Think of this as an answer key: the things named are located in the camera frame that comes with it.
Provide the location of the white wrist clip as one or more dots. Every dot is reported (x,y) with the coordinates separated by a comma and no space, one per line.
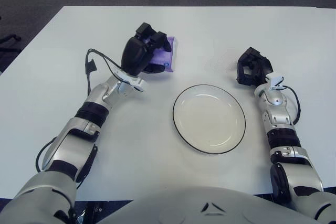
(131,79)
(274,81)

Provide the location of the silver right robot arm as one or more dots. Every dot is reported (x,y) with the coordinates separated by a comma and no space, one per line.
(278,113)

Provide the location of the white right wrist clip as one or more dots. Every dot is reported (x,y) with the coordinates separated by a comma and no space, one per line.
(274,81)

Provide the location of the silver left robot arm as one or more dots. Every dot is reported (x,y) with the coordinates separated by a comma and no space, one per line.
(71,142)

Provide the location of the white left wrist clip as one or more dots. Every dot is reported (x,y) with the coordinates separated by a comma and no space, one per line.
(131,79)

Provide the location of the black office chair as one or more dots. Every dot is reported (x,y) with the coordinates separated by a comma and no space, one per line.
(10,39)

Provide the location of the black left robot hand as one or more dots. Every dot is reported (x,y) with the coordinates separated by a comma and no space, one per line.
(134,53)

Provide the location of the purple tissue paper pack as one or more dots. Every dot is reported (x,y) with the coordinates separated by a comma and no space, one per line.
(162,56)

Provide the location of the grey robot torso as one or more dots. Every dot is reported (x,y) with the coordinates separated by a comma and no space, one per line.
(183,208)

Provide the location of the white plate black rim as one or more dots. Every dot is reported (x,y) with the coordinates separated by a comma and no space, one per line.
(210,120)

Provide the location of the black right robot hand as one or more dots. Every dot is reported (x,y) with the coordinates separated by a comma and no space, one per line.
(260,69)

